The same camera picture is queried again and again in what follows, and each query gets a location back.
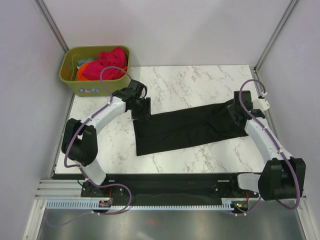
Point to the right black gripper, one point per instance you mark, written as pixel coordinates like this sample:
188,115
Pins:
231,108

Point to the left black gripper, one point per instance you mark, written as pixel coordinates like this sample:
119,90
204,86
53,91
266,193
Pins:
146,112

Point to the black t shirt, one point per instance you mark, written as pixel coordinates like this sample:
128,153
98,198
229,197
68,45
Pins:
185,128

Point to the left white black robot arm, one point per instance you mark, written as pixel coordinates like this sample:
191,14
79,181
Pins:
80,139

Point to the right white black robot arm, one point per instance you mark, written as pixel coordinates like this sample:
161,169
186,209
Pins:
283,175

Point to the red t shirt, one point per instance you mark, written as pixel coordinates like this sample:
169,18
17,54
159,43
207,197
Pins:
114,59

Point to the orange t shirt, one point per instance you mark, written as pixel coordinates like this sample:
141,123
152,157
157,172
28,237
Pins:
85,72

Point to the light blue t shirt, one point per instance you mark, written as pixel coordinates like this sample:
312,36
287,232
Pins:
83,61

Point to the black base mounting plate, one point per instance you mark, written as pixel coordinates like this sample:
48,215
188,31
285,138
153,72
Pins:
171,199

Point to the olive green plastic bin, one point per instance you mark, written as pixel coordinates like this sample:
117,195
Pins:
69,68

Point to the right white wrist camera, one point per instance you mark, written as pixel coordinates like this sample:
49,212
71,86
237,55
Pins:
261,102

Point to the white slotted cable duct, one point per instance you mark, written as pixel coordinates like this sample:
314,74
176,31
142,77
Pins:
90,204

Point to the right aluminium frame post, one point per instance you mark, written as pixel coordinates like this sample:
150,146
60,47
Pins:
276,33

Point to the aluminium frame post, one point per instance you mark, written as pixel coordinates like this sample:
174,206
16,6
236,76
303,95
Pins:
52,24
276,33

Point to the left aluminium frame post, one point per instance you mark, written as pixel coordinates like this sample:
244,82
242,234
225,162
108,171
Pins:
52,24

